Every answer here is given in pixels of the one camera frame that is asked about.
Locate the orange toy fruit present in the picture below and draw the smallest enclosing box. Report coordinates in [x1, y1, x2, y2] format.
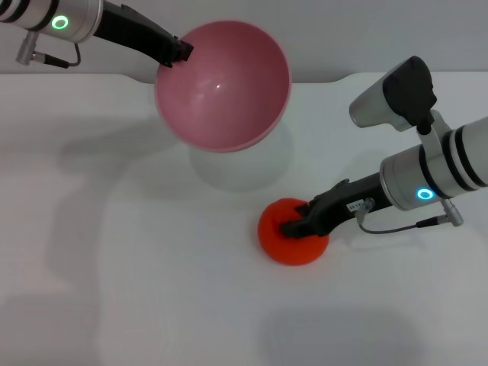
[257, 197, 331, 266]

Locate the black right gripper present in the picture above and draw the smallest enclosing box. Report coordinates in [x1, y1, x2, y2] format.
[279, 173, 394, 240]

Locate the right arm cable with connector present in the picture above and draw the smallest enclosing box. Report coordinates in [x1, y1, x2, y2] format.
[354, 196, 464, 235]

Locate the left arm cable with connector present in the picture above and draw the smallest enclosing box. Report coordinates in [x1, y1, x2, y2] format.
[14, 31, 82, 70]

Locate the pink plastic bowl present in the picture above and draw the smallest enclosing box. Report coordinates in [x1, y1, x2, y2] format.
[153, 20, 294, 154]

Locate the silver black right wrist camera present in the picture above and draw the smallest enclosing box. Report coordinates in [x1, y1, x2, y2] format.
[348, 55, 451, 146]

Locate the arm cable with connector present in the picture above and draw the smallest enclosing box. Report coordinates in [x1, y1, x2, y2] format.
[14, 31, 82, 70]
[354, 196, 464, 235]

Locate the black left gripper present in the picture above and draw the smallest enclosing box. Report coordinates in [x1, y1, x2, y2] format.
[92, 1, 194, 69]

